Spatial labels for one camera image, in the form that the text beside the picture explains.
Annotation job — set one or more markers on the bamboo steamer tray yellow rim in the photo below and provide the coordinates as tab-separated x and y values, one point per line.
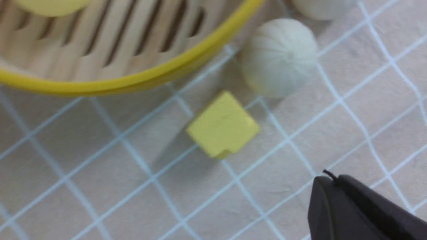
115	46

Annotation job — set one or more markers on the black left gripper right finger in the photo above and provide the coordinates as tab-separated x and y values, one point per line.
383	206

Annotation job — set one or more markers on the white bun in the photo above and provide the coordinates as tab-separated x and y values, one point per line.
279	57
324	9

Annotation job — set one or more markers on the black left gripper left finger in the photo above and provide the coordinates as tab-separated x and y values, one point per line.
341	208

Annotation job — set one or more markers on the yellow bun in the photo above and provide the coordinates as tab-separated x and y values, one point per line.
52	8

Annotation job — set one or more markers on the checkered beige tablecloth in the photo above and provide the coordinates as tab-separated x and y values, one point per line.
122	167

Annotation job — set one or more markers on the yellow foam cube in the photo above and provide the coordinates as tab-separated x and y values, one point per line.
224	127

